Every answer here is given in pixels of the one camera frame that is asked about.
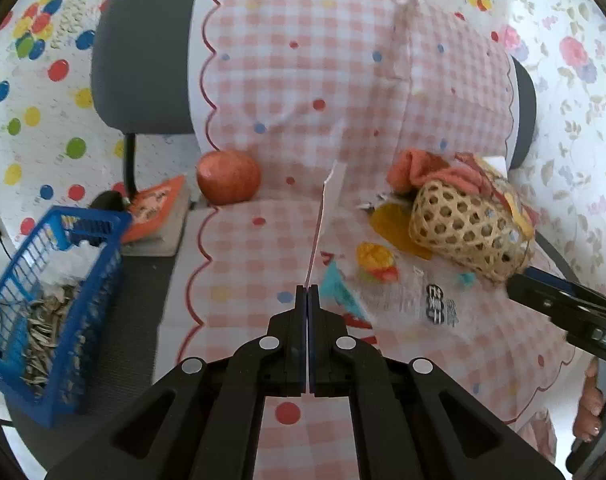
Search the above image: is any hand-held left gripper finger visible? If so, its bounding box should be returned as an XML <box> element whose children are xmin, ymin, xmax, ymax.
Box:
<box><xmin>309</xmin><ymin>285</ymin><xmax>560</xmax><ymax>480</ymax></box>
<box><xmin>45</xmin><ymin>285</ymin><xmax>309</xmax><ymax>480</ymax></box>

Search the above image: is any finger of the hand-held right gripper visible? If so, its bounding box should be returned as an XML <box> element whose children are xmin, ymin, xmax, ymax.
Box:
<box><xmin>507</xmin><ymin>272</ymin><xmax>606</xmax><ymax>333</ymax></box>
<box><xmin>526</xmin><ymin>266</ymin><xmax>606</xmax><ymax>313</ymax></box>

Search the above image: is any woven bamboo basket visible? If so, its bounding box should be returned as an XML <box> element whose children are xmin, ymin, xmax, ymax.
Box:
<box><xmin>409</xmin><ymin>167</ymin><xmax>536</xmax><ymax>283</ymax></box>

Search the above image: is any yellow dried peel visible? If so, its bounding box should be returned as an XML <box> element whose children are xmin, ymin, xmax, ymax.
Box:
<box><xmin>370</xmin><ymin>202</ymin><xmax>434</xmax><ymax>261</ymax></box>

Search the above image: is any person's right hand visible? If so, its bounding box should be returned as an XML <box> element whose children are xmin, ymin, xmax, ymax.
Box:
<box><xmin>573</xmin><ymin>359</ymin><xmax>604</xmax><ymax>443</ymax></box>

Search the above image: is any colourful snack packet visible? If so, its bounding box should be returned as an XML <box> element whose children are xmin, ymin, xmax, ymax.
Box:
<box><xmin>456</xmin><ymin>152</ymin><xmax>536</xmax><ymax>243</ymax></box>

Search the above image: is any clear plastic wrapper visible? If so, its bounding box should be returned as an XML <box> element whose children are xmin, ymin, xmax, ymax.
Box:
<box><xmin>363</xmin><ymin>257</ymin><xmax>476</xmax><ymax>333</ymax></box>

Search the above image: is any small black white wrapper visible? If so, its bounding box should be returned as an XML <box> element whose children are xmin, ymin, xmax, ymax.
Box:
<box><xmin>358</xmin><ymin>194</ymin><xmax>391</xmax><ymax>212</ymax></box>

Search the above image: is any grey chair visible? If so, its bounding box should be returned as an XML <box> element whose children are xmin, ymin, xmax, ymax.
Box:
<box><xmin>506</xmin><ymin>55</ymin><xmax>589</xmax><ymax>291</ymax></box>
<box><xmin>3</xmin><ymin>0</ymin><xmax>209</xmax><ymax>463</ymax></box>

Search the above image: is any orange-red round fruit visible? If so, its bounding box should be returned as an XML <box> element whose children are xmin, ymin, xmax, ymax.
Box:
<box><xmin>197</xmin><ymin>150</ymin><xmax>262</xmax><ymax>206</ymax></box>

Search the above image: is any orange cloth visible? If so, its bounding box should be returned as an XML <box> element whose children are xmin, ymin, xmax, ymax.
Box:
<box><xmin>387</xmin><ymin>148</ymin><xmax>484</xmax><ymax>196</ymax></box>

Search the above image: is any orange picture book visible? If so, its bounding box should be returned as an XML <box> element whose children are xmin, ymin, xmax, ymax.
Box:
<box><xmin>120</xmin><ymin>175</ymin><xmax>191</xmax><ymax>257</ymax></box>

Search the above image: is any crumpled white tissue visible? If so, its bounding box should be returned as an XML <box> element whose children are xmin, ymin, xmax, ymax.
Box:
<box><xmin>40</xmin><ymin>241</ymin><xmax>106</xmax><ymax>288</ymax></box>

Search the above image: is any pink checked cloth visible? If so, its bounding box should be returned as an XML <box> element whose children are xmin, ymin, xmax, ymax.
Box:
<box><xmin>175</xmin><ymin>0</ymin><xmax>579</xmax><ymax>463</ymax></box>

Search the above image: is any pile of sunflower seed shells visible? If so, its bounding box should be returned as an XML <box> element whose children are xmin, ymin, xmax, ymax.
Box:
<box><xmin>18</xmin><ymin>280</ymin><xmax>84</xmax><ymax>391</ymax></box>

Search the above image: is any blue plastic basket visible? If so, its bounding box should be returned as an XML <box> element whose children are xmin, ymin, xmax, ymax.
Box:
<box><xmin>0</xmin><ymin>206</ymin><xmax>134</xmax><ymax>428</ymax></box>

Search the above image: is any wall socket with black cable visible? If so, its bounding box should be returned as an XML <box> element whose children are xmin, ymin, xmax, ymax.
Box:
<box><xmin>0</xmin><ymin>214</ymin><xmax>14</xmax><ymax>257</ymax></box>

